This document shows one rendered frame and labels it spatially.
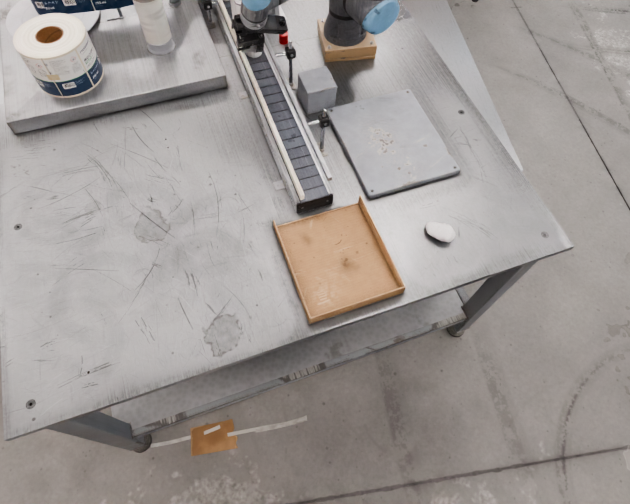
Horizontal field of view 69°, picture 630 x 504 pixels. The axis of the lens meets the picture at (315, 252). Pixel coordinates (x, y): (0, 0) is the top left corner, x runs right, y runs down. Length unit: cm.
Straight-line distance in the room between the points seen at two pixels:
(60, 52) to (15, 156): 34
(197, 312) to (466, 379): 127
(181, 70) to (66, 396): 103
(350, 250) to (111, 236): 65
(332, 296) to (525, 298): 132
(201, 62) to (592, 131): 226
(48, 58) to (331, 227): 93
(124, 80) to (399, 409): 157
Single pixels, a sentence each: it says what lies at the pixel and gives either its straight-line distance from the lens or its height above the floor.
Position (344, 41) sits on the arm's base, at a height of 90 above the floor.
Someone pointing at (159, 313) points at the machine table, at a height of 83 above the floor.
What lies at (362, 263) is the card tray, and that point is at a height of 83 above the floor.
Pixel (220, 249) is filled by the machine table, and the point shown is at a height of 83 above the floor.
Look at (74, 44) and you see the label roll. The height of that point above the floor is 103.
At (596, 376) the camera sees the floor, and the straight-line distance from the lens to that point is 235.
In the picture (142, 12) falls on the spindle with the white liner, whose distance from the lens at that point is 165.
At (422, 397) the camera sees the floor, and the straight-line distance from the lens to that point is 202.
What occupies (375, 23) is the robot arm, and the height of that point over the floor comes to 105.
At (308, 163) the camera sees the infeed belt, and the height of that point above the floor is 88.
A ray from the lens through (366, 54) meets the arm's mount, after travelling 174.
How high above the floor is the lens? 192
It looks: 62 degrees down
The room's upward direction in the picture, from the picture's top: 4 degrees clockwise
